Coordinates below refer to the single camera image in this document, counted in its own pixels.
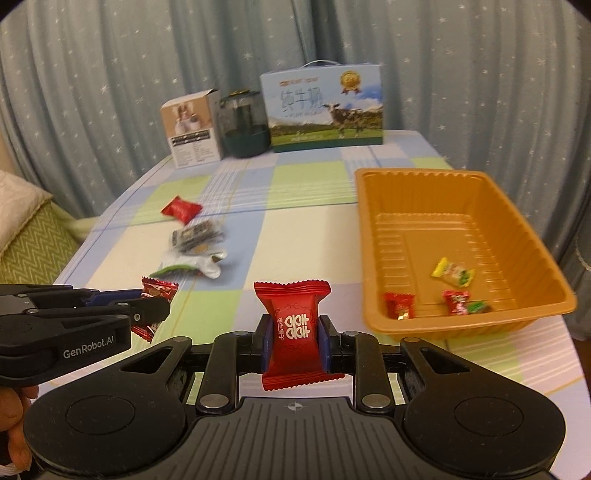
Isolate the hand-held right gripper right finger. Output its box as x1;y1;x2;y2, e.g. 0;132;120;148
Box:
318;316;474;413

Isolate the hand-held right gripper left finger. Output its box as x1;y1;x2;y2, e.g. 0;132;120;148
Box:
117;316;273;413

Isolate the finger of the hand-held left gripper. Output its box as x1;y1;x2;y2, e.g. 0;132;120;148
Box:
23;296;170;334
0;284;144;309

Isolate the small red candy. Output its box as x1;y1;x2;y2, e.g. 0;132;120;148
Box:
130;276;180;342
384;292;416;320
442;290;471;317

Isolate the red packet with white symbol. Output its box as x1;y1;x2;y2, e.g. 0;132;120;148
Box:
254;279;345;392

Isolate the white green snack packet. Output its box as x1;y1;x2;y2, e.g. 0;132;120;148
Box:
150;250;228;280

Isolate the dark grey snack packet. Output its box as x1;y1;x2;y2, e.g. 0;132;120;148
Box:
170;220;222;256

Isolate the plain red snack packet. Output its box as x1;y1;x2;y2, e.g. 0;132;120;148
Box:
161;196;203;225

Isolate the yellow candy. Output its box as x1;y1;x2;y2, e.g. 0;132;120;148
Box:
431;257;476;287

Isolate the orange plastic tray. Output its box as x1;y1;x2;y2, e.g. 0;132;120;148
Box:
355;167;578;341

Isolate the person's left hand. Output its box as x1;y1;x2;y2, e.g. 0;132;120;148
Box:
0;384;40;470

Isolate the green zigzag cushion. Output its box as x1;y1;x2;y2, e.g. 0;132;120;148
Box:
0;203;81;284

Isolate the checked tablecloth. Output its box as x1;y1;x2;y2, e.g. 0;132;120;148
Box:
53;129;591;416

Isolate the beige quilted cushion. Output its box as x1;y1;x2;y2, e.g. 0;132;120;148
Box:
0;170;54;254

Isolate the small white product box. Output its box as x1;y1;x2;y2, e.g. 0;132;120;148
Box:
160;89;223;169

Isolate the dark green glass jar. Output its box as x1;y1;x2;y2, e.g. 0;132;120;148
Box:
218;89;271;159

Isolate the blue star-print curtain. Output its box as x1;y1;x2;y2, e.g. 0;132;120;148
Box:
0;0;591;278

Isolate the blue milk carton box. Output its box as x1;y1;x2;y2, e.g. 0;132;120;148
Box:
259;61;385;153

